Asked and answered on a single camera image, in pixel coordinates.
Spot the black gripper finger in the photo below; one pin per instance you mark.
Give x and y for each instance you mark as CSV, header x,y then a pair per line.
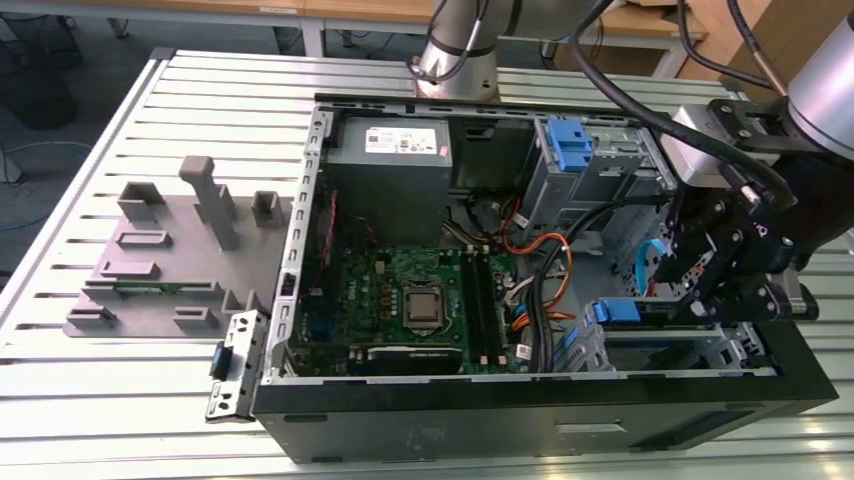
x,y
723,225
734,302

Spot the hard disk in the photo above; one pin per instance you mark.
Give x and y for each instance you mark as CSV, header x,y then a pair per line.
x,y
620,311

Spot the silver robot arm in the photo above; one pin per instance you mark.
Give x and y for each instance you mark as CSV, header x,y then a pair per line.
x,y
460,70

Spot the metal disk bay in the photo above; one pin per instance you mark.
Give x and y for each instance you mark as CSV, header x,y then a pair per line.
x,y
667,337

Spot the metal drive cage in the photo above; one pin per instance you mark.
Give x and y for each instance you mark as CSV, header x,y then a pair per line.
x,y
587,180

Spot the blue drive latch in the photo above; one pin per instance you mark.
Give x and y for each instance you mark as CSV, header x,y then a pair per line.
x,y
570,150

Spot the black RAM slot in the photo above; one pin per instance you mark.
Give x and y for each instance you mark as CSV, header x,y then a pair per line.
x,y
492,305
475,305

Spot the wooden cabinet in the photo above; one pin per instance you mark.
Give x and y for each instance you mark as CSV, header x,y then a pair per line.
x,y
800,30

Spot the wooden desk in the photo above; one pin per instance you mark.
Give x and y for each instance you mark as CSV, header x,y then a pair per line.
x,y
200,6
640,25

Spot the silver CPU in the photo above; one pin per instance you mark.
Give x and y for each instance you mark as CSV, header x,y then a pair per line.
x,y
423,307

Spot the CPU socket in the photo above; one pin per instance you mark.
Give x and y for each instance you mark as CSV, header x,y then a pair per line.
x,y
423,329

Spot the black PC case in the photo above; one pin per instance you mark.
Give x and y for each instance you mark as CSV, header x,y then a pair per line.
x,y
467,430

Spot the black graphics card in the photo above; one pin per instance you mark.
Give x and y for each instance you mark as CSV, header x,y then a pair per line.
x,y
413,360

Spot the grey power supply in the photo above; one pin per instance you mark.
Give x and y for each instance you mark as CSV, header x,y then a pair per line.
x,y
387,200

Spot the green motherboard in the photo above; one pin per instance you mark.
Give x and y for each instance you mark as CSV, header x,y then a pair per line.
x,y
373,280

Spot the grey parts rack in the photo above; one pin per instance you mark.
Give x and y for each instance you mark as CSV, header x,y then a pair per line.
x,y
193,260

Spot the black bin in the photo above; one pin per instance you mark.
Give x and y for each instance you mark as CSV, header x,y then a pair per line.
x,y
40,95

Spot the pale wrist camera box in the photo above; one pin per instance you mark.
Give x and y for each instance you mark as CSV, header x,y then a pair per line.
x,y
700,150

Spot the black wrist bracket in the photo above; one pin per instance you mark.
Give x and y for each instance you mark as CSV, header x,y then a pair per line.
x,y
734,120

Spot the metal expansion slot bracket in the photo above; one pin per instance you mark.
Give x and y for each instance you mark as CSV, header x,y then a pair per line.
x,y
240,325

